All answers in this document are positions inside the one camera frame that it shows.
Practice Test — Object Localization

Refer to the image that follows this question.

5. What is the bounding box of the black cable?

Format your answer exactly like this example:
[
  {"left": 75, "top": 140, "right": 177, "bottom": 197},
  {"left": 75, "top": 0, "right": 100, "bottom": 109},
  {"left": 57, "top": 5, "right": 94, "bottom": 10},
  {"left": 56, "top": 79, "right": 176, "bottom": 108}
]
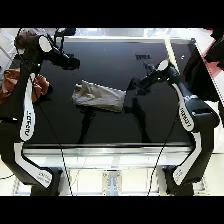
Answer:
[
  {"left": 147, "top": 109, "right": 182, "bottom": 197},
  {"left": 35, "top": 102, "right": 74, "bottom": 197}
]

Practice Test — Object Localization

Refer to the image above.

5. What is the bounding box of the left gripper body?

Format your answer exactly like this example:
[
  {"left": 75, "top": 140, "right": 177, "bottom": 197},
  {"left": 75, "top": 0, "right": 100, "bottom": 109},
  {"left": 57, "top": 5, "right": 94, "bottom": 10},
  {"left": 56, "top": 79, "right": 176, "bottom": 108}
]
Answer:
[{"left": 60, "top": 54, "right": 81, "bottom": 71}]

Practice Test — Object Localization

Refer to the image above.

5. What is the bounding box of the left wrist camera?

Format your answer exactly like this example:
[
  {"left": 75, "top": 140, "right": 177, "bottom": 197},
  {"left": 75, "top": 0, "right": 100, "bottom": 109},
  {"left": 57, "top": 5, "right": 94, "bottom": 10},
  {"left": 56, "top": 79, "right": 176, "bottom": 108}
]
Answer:
[{"left": 54, "top": 27, "right": 77, "bottom": 45}]

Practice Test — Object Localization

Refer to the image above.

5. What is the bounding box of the dark brown garment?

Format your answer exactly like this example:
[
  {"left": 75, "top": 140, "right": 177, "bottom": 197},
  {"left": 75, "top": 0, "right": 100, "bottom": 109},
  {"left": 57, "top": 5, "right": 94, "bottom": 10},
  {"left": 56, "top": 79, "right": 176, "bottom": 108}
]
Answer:
[{"left": 14, "top": 29, "right": 42, "bottom": 51}]

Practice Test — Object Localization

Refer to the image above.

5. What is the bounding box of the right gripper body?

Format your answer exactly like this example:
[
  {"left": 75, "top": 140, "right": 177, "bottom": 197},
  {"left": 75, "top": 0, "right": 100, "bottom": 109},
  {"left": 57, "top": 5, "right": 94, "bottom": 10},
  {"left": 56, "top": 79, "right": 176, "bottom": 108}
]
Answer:
[{"left": 127, "top": 76, "right": 148, "bottom": 93}]

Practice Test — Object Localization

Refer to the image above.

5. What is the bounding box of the black garment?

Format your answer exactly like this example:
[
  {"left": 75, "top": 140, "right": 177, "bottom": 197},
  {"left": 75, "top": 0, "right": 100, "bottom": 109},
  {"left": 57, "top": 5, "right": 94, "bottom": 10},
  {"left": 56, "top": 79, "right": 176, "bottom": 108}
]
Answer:
[
  {"left": 182, "top": 40, "right": 221, "bottom": 103},
  {"left": 204, "top": 27, "right": 224, "bottom": 70}
]

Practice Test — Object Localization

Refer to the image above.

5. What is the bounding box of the silver frame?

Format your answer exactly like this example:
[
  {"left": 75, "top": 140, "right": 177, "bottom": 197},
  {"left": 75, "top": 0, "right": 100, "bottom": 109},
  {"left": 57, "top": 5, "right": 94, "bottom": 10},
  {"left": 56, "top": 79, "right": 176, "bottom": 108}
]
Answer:
[{"left": 12, "top": 142, "right": 215, "bottom": 197}]

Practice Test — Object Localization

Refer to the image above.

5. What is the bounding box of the grey garment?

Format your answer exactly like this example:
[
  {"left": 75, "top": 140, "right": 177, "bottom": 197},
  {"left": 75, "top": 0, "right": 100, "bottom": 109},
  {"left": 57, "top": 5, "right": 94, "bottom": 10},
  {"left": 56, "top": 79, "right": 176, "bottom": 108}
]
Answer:
[{"left": 70, "top": 79, "right": 127, "bottom": 114}]

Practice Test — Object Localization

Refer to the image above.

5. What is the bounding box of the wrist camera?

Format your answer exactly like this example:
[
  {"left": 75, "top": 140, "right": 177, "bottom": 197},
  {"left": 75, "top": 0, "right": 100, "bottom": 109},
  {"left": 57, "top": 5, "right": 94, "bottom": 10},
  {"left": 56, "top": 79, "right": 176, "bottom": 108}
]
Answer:
[
  {"left": 54, "top": 27, "right": 77, "bottom": 45},
  {"left": 143, "top": 62, "right": 156, "bottom": 76}
]

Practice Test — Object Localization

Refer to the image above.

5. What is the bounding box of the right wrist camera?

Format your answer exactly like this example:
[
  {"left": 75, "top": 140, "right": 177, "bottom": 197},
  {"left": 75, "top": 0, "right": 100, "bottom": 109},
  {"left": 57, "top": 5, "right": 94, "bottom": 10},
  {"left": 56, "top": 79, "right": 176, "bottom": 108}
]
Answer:
[{"left": 143, "top": 62, "right": 156, "bottom": 76}]

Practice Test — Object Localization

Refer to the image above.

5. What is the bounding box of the rust brown garment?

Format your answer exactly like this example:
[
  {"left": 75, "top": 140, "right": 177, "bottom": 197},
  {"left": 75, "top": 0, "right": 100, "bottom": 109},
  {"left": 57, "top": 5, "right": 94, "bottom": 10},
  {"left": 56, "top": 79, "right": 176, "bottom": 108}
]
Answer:
[{"left": 0, "top": 67, "right": 51, "bottom": 105}]

